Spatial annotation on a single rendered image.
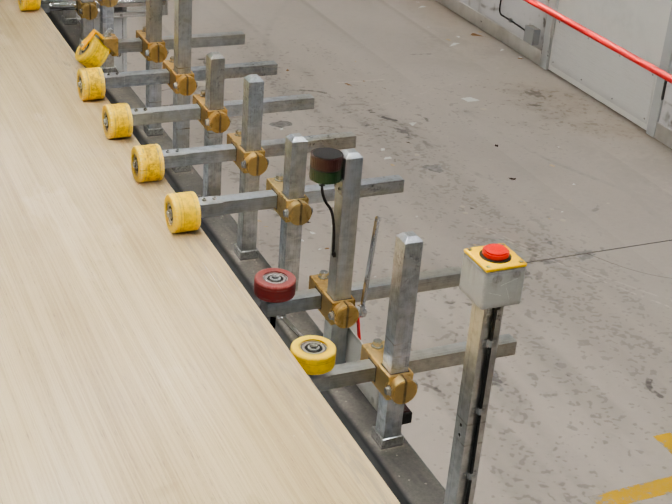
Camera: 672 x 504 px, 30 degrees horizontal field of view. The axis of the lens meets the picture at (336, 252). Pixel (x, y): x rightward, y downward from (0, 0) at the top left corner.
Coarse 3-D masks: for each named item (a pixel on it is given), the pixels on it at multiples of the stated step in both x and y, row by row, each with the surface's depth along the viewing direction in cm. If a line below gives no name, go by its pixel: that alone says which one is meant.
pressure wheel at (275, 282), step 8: (264, 272) 241; (272, 272) 242; (280, 272) 242; (288, 272) 242; (256, 280) 238; (264, 280) 238; (272, 280) 239; (280, 280) 239; (288, 280) 239; (256, 288) 238; (264, 288) 237; (272, 288) 236; (280, 288) 236; (288, 288) 237; (256, 296) 239; (264, 296) 237; (272, 296) 237; (280, 296) 237; (288, 296) 238; (272, 320) 243
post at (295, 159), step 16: (288, 144) 252; (304, 144) 251; (288, 160) 253; (304, 160) 253; (288, 176) 254; (304, 176) 255; (288, 192) 255; (304, 192) 257; (288, 224) 259; (288, 240) 260; (288, 256) 262
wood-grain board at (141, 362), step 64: (0, 0) 381; (0, 64) 332; (64, 64) 336; (0, 128) 295; (64, 128) 297; (0, 192) 265; (64, 192) 267; (128, 192) 269; (0, 256) 240; (64, 256) 242; (128, 256) 244; (192, 256) 246; (0, 320) 220; (64, 320) 221; (128, 320) 223; (192, 320) 225; (256, 320) 226; (0, 384) 203; (64, 384) 204; (128, 384) 205; (192, 384) 207; (256, 384) 208; (0, 448) 188; (64, 448) 189; (128, 448) 190; (192, 448) 192; (256, 448) 193; (320, 448) 194
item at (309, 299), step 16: (432, 272) 256; (448, 272) 256; (352, 288) 247; (368, 288) 248; (384, 288) 250; (432, 288) 255; (272, 304) 240; (288, 304) 242; (304, 304) 243; (320, 304) 245
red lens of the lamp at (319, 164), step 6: (312, 150) 228; (312, 156) 225; (342, 156) 226; (312, 162) 226; (318, 162) 225; (324, 162) 224; (330, 162) 224; (336, 162) 225; (342, 162) 226; (318, 168) 225; (324, 168) 225; (330, 168) 225; (336, 168) 225
